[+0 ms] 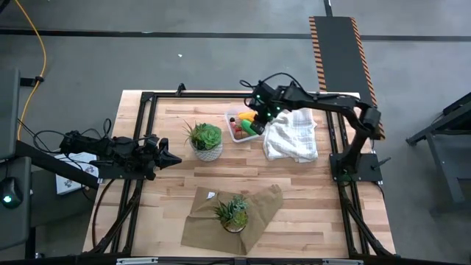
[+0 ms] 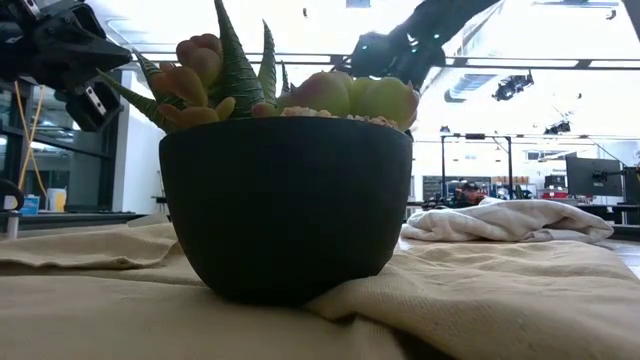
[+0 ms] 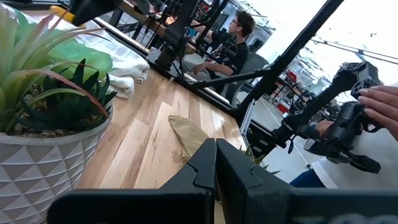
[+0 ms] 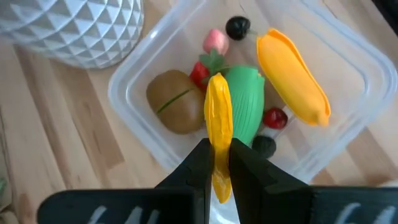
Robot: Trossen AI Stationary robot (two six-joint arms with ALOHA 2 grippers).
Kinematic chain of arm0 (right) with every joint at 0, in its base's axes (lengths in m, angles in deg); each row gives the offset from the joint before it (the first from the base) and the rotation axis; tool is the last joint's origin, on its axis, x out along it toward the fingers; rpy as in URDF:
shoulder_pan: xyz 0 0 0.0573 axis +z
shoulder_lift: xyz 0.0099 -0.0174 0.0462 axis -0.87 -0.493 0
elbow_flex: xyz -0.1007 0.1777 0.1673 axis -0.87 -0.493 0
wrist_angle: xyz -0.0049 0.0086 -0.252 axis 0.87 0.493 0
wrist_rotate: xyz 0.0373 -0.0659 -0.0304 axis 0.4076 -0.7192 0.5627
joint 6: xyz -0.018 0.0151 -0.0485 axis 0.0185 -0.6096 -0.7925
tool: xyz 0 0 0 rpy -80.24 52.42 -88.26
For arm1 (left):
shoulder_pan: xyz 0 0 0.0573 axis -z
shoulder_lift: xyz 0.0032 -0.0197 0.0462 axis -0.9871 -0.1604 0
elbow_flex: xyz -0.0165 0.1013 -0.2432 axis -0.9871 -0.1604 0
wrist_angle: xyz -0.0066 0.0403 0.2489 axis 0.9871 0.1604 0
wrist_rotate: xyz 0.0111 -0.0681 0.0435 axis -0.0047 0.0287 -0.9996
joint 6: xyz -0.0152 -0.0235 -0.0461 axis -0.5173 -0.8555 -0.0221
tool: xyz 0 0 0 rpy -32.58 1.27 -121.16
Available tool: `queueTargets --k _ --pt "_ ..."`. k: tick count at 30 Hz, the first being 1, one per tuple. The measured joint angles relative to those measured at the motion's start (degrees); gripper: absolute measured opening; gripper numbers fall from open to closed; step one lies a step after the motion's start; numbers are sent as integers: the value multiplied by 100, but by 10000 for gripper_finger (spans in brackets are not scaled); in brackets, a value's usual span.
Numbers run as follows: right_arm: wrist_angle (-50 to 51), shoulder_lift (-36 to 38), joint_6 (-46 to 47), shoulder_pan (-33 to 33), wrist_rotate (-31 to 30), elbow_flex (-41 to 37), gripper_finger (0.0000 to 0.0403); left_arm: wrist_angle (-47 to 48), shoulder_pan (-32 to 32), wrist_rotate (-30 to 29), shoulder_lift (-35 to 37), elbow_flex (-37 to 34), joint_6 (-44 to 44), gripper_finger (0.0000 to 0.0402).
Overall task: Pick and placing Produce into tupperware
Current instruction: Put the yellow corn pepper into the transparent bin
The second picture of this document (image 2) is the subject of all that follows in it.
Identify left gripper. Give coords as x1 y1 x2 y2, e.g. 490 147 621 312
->
9 0 132 85

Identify black ceiling fixture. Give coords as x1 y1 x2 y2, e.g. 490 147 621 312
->
492 72 535 103

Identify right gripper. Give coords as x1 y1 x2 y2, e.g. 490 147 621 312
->
345 32 401 77

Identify person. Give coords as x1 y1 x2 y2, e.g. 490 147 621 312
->
452 180 489 209

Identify tan cloth napkin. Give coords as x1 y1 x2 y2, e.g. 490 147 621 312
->
0 222 640 360

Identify grey overhead rig beam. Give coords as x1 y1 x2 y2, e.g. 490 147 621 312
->
102 49 640 71

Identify white checked dish towel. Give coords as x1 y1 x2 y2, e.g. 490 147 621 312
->
399 197 615 245

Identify succulents in black pot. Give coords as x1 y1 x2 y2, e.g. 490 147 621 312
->
97 0 421 307

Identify white yellow jar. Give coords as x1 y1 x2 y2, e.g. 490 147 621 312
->
45 187 68 213

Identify yellow cable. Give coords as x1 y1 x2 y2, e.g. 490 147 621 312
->
13 79 49 199

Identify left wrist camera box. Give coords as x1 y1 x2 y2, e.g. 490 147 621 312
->
63 78 124 134

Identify black background rig frame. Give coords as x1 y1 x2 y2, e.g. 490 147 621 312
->
439 132 514 201

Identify black computer monitor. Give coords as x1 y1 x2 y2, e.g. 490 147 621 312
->
623 167 640 206
565 156 624 198

